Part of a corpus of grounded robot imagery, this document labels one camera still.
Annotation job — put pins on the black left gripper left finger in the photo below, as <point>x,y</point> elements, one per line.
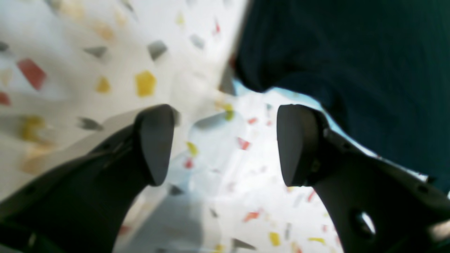
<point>79,206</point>

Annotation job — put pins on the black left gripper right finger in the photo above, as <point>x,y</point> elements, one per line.
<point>374,206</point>

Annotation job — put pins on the black t-shirt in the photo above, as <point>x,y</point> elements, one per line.
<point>380,68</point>

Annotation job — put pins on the terrazzo patterned tablecloth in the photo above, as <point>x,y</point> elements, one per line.
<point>74,72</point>

